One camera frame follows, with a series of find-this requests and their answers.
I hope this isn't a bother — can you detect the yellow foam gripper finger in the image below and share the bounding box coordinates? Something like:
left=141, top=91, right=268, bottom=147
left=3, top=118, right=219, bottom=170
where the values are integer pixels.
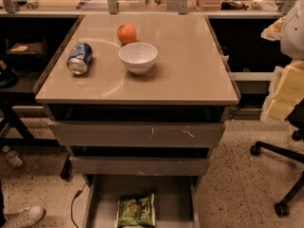
left=275, top=61, right=304, bottom=105
left=260, top=96, right=295, bottom=124

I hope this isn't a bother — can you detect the grey middle drawer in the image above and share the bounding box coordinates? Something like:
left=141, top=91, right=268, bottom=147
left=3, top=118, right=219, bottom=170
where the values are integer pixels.
left=70, top=157, right=210, bottom=176

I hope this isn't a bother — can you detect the black side table frame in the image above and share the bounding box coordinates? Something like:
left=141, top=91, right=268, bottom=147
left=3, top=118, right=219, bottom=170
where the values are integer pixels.
left=0, top=95, right=73, bottom=181

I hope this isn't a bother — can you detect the black floor cable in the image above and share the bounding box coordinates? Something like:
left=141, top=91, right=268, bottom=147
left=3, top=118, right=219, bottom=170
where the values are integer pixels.
left=69, top=183, right=87, bottom=228

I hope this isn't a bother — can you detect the blue soda can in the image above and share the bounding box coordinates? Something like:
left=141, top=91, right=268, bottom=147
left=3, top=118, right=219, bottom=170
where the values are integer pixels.
left=66, top=43, right=93, bottom=75

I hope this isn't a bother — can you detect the green jalapeno chip bag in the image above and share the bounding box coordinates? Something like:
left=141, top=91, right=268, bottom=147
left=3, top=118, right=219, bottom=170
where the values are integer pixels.
left=116, top=193, right=156, bottom=228

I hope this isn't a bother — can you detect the grey drawer cabinet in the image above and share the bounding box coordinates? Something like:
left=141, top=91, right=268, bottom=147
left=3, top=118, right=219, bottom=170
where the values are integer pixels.
left=32, top=13, right=241, bottom=228

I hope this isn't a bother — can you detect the clear plastic bottle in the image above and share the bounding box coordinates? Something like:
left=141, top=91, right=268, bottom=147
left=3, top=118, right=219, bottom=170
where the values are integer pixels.
left=2, top=145, right=23, bottom=167

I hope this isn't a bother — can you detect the black office chair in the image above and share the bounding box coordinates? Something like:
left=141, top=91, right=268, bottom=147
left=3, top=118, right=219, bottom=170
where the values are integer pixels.
left=249, top=100, right=304, bottom=217

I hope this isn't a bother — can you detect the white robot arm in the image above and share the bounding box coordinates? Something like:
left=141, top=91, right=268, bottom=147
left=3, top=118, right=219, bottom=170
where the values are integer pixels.
left=260, top=0, right=304, bottom=124

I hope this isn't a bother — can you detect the open grey bottom drawer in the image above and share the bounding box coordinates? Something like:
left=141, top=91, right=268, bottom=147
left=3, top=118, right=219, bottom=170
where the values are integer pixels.
left=83, top=175, right=200, bottom=228

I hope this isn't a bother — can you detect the grey top drawer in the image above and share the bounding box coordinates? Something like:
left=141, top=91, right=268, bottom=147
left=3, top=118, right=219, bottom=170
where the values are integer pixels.
left=48, top=121, right=225, bottom=147

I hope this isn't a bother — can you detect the orange fruit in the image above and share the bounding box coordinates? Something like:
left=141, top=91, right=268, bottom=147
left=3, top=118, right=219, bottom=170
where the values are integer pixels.
left=117, top=23, right=137, bottom=45

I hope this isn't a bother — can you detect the white sneaker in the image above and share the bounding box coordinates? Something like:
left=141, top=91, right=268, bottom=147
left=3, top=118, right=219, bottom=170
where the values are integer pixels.
left=1, top=205, right=46, bottom=228

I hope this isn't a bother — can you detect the white ceramic bowl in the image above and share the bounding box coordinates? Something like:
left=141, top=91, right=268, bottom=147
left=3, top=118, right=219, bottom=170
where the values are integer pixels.
left=118, top=42, right=158, bottom=75

